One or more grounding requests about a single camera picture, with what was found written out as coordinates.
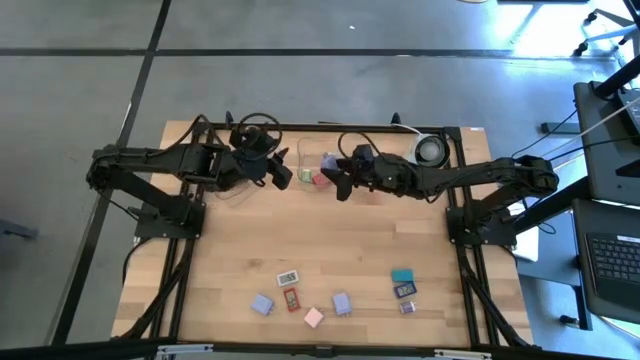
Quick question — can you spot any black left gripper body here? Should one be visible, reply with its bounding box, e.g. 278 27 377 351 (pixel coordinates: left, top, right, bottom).
219 127 279 189

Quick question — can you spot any grey furniture foot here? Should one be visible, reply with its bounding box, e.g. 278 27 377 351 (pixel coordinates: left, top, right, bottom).
0 218 39 241

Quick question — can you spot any white paper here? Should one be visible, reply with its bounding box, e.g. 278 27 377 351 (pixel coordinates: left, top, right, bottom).
509 202 541 264

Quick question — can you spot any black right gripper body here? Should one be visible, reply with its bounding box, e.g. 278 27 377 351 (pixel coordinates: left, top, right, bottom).
347 143 419 196

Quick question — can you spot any black aluminium table frame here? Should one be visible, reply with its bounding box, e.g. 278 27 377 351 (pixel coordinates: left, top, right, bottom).
112 119 534 360

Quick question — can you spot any dark blue digital thermometer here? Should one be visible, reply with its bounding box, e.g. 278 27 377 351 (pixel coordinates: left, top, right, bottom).
393 281 418 300

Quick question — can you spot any light blue wall charger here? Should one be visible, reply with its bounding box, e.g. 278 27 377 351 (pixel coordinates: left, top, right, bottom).
249 292 276 317

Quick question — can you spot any clear plastic bin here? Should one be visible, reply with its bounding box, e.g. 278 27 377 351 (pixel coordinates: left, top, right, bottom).
213 127 284 207
296 133 354 195

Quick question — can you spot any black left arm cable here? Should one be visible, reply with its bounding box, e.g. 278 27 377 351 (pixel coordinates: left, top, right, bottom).
167 112 284 162

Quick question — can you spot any black stand beam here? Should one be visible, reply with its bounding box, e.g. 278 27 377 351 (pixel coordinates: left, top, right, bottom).
514 174 592 236

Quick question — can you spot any white lamp cable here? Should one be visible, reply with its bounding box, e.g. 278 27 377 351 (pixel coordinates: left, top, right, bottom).
392 123 424 140

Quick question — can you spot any pink wall charger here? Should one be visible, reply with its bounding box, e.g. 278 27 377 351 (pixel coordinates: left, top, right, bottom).
303 306 325 330

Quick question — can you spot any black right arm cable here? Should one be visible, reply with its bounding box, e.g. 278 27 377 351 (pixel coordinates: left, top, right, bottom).
337 131 381 161

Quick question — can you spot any white chair base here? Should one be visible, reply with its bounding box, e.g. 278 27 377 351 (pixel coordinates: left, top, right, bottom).
573 8 640 57

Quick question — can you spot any red digital thermometer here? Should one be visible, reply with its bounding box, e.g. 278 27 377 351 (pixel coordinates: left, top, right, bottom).
282 287 302 313

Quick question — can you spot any dark grey panel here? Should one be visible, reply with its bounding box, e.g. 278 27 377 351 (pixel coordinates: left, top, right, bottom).
572 79 640 206

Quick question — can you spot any dark grey laptop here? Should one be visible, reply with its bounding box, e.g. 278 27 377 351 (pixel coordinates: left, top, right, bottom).
571 198 640 326

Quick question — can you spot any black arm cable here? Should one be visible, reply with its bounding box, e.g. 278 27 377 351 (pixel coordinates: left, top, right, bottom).
167 112 284 162
337 131 381 161

